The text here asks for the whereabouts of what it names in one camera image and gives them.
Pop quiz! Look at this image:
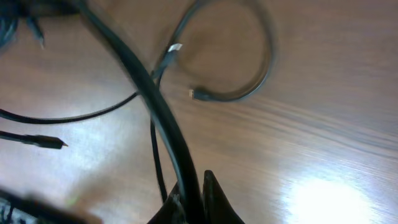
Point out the thick black cable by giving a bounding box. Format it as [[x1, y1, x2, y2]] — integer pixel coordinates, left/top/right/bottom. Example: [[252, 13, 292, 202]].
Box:
[[74, 0, 206, 224]]

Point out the thin black USB cable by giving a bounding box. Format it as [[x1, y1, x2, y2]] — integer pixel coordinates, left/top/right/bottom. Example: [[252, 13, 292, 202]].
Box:
[[150, 0, 277, 205]]

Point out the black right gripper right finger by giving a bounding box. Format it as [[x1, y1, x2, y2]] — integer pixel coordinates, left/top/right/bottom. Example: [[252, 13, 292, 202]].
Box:
[[203, 170, 244, 224]]

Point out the black micro USB cable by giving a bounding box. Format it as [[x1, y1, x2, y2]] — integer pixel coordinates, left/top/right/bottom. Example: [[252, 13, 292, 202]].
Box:
[[0, 91, 141, 150]]

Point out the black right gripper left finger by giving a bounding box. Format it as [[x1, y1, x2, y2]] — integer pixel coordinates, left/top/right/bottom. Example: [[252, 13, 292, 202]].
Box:
[[148, 183, 187, 224]]

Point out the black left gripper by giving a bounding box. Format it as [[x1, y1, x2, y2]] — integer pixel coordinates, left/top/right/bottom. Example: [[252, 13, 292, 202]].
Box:
[[1, 0, 78, 48]]

